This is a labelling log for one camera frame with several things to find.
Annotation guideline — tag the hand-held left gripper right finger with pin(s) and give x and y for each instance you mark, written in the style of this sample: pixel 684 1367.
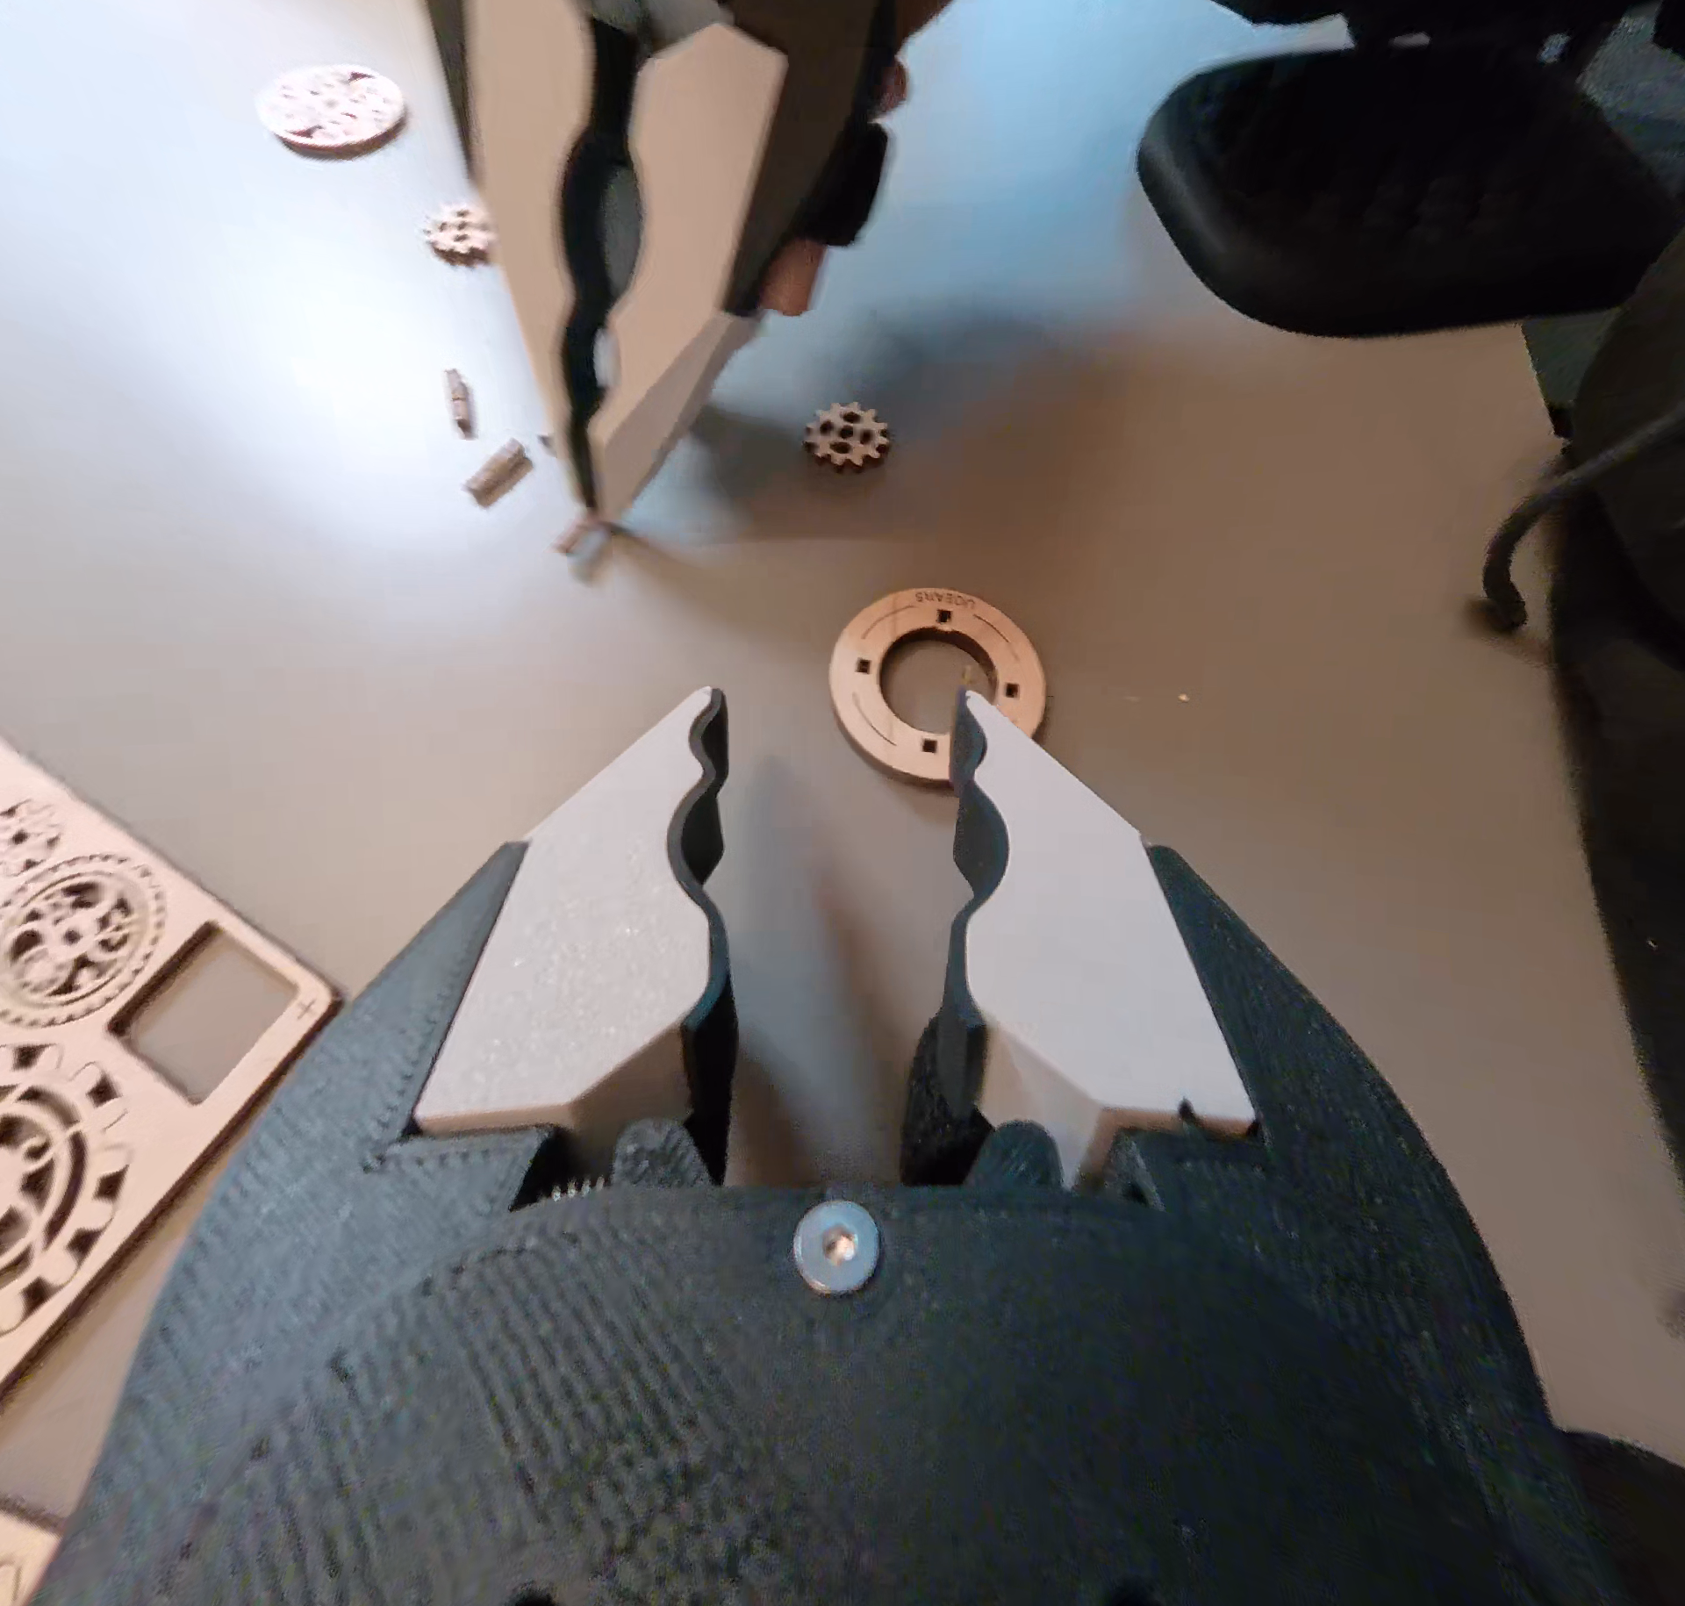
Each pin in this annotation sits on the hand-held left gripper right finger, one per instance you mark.
pixel 1100 961

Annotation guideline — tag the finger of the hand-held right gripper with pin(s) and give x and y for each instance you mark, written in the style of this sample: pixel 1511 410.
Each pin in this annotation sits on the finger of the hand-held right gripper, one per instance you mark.
pixel 520 118
pixel 705 210

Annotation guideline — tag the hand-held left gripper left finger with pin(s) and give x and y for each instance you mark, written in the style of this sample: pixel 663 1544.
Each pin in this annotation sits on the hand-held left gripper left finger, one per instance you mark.
pixel 567 961

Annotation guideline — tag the person's right hand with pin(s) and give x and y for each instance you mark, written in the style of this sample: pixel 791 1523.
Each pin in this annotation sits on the person's right hand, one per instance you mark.
pixel 797 278

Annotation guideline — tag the large wooden filigree gear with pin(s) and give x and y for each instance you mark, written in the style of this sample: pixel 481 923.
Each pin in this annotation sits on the large wooden filigree gear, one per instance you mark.
pixel 383 118

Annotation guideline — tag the small wooden gear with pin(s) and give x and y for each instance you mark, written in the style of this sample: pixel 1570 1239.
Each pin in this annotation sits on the small wooden gear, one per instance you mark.
pixel 438 233
pixel 819 436

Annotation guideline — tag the wooden gear parts sheet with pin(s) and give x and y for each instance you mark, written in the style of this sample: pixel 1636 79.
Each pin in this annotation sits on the wooden gear parts sheet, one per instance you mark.
pixel 80 948

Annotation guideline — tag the dark rounded seat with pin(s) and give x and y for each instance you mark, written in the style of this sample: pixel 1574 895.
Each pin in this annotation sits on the dark rounded seat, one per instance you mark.
pixel 1634 842

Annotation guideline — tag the black office chair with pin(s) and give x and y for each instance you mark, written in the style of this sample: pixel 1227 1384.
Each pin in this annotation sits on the black office chair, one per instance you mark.
pixel 1384 184

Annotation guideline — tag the plain wooden board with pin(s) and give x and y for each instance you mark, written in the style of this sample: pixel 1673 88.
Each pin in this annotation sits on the plain wooden board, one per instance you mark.
pixel 20 1559

